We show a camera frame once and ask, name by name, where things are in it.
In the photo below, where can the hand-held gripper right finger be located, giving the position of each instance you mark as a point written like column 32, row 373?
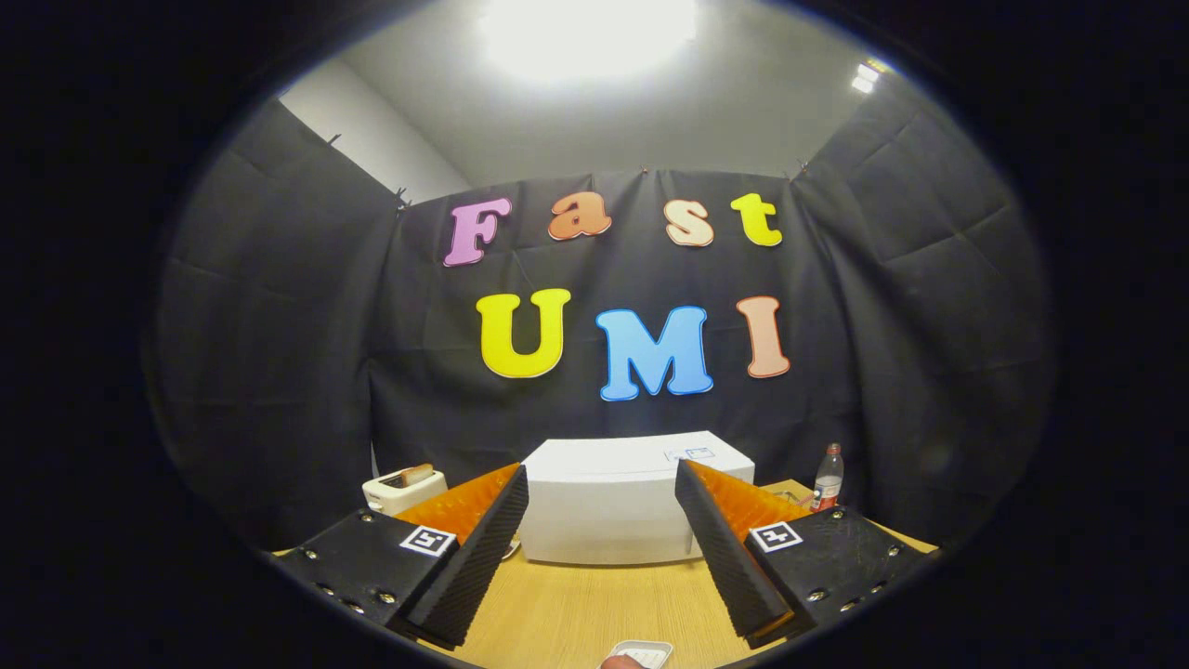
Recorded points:
column 720, row 557

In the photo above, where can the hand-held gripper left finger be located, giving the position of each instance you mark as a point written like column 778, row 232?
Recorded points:
column 483, row 557

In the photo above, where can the white toaster oven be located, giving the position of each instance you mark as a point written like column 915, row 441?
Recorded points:
column 604, row 511

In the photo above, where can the cream bread toaster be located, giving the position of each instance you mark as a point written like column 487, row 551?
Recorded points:
column 390, row 495

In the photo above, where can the toasted bread slice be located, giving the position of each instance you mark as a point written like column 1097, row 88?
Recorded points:
column 418, row 474

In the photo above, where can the white slotted tray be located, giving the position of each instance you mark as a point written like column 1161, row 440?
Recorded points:
column 655, row 649

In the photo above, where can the clear plastic water bottle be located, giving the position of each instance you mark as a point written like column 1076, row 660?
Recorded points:
column 827, row 483

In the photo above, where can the small ceiling spotlight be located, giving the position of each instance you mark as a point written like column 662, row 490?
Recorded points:
column 868, row 71
column 863, row 85

